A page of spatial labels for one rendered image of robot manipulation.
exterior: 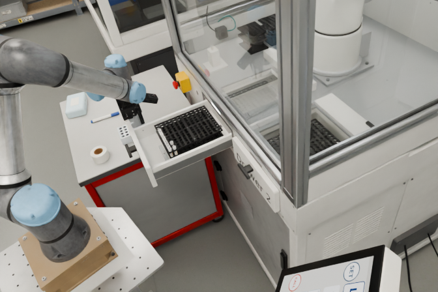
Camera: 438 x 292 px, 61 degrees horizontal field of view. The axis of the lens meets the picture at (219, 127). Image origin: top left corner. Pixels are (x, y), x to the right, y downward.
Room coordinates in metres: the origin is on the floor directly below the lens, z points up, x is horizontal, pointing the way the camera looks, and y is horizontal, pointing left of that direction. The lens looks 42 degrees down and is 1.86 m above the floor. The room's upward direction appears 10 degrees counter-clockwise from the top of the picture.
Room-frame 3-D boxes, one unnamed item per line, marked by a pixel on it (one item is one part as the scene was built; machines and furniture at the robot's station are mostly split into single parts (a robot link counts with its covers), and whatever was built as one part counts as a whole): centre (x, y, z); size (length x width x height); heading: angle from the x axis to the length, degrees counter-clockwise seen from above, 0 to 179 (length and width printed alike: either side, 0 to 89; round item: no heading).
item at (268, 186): (0.82, -0.09, 0.87); 0.29 x 0.02 x 0.11; 18
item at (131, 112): (1.24, 0.35, 0.95); 0.09 x 0.08 x 0.12; 106
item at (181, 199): (1.42, 0.42, 0.38); 0.62 x 0.58 x 0.76; 18
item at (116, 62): (1.24, 0.34, 1.11); 0.09 x 0.08 x 0.11; 146
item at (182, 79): (1.43, 0.13, 0.88); 0.07 x 0.05 x 0.07; 18
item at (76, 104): (1.54, 0.68, 0.78); 0.15 x 0.10 x 0.04; 6
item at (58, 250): (0.70, 0.54, 0.91); 0.15 x 0.15 x 0.10
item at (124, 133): (1.26, 0.38, 0.78); 0.12 x 0.08 x 0.04; 106
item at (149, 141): (1.09, 0.11, 0.86); 0.40 x 0.26 x 0.06; 108
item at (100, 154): (1.15, 0.52, 0.78); 0.07 x 0.07 x 0.04
